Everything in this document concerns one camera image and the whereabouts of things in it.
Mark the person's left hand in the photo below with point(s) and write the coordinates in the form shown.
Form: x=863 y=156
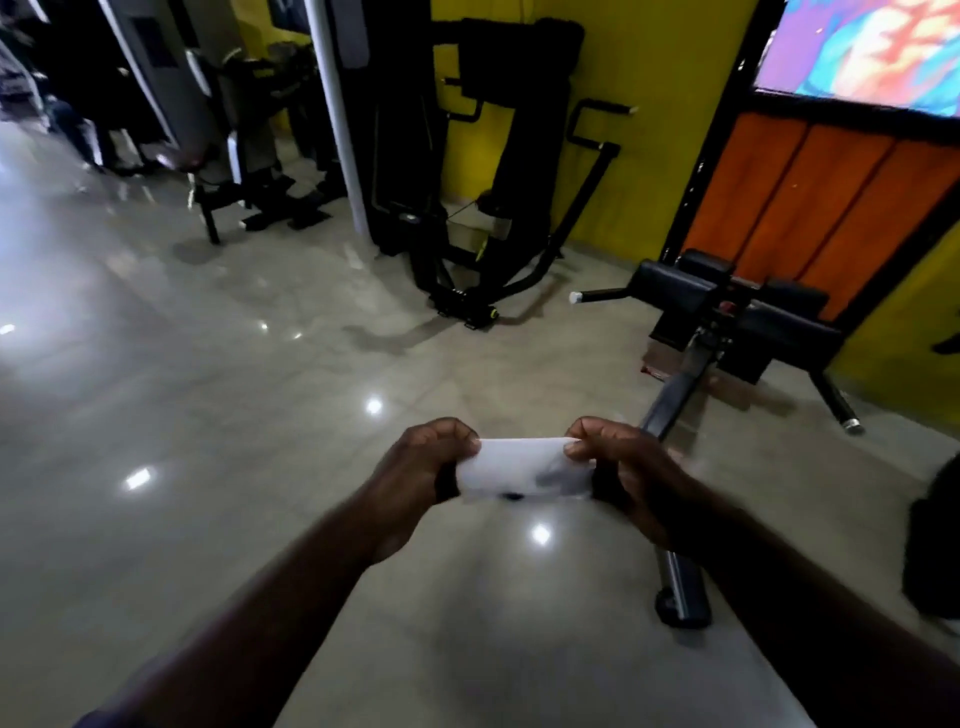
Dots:
x=409 y=480

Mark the person's right hand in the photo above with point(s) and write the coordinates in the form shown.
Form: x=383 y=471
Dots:
x=637 y=480

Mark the person's right thumb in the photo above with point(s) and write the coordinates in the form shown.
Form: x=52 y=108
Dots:
x=592 y=442

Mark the person's left thumb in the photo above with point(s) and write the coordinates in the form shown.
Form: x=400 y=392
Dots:
x=450 y=439

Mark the white cloth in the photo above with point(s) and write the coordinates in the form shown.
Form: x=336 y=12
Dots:
x=521 y=469

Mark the person's right forearm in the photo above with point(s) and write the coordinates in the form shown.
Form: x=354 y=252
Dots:
x=817 y=622

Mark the person's left forearm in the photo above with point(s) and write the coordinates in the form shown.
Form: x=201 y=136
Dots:
x=247 y=637

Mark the black hyperextension bench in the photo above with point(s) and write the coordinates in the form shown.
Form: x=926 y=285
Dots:
x=720 y=360

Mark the black chest press machine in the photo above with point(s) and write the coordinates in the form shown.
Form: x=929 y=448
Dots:
x=487 y=165

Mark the white pillar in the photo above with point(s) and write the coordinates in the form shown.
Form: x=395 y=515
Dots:
x=337 y=112

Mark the black object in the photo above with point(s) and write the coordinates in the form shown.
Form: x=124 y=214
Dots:
x=934 y=540

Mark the black and grey gym machine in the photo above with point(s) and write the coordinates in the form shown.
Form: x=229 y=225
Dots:
x=240 y=135

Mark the orange padded wall panel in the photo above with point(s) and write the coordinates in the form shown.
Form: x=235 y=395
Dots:
x=817 y=210

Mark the colourful wall poster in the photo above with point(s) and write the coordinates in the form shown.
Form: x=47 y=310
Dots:
x=862 y=49

